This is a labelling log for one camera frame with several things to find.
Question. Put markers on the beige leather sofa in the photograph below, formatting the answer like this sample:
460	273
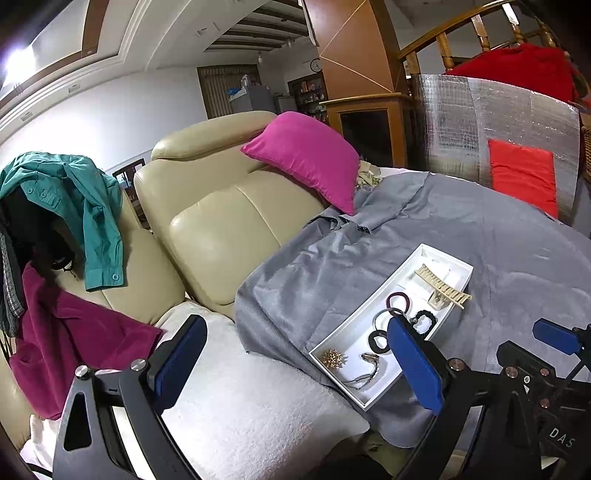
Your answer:
214	215

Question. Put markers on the teal shirt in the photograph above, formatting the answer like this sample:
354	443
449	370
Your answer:
85	198

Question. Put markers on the small red pillow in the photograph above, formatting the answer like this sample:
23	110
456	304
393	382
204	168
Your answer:
525	173

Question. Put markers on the grey blanket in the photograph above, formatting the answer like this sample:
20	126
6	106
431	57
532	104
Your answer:
527	266

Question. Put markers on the wooden cabinet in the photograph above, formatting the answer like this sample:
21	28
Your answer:
359	53

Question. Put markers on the gold brooch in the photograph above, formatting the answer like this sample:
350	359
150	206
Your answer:
333	359

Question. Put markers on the silver foil insulation sheet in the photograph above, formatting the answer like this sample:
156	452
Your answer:
457	116

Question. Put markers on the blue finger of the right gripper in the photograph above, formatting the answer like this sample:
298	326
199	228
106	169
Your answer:
568	341

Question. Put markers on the wooden chair frame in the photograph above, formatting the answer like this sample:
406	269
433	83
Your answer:
492	26

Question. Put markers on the large red cushion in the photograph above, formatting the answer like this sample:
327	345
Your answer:
544	70

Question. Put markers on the gold hair comb clip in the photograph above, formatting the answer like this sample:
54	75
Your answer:
443	293

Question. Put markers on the white jewelry tray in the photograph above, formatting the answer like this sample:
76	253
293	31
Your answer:
373	359

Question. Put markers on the magenta pillow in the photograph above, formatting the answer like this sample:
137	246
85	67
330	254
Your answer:
312	153

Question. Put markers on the white fluffy towel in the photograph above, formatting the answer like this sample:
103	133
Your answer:
240	416

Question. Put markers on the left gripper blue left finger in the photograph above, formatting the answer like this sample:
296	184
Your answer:
112	421

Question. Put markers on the maroon cloth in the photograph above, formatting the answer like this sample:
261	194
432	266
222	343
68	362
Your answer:
60	332

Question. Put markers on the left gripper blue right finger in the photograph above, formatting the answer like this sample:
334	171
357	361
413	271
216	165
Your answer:
504	444

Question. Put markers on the black ring bangle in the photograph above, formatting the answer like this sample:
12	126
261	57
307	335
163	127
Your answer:
382	318

